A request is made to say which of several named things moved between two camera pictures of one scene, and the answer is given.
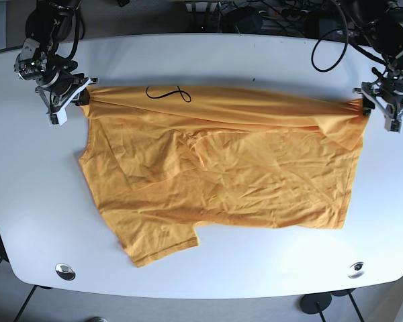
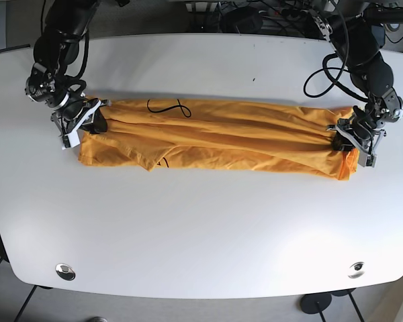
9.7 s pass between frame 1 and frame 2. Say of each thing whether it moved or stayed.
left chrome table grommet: stayed
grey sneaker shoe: stayed
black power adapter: stayed
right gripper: moved
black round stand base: stayed
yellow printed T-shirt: moved
